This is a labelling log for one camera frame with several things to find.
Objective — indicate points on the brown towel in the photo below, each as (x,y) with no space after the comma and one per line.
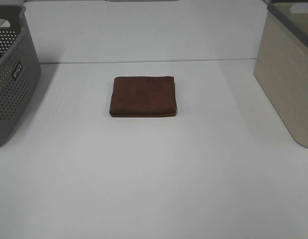
(143,97)

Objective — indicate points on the beige plastic storage bin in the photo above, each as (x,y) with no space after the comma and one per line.
(281,66)

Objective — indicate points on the grey perforated plastic basket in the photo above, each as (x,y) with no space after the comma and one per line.
(16,45)

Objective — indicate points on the black label on basket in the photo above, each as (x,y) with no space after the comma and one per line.
(17,71)

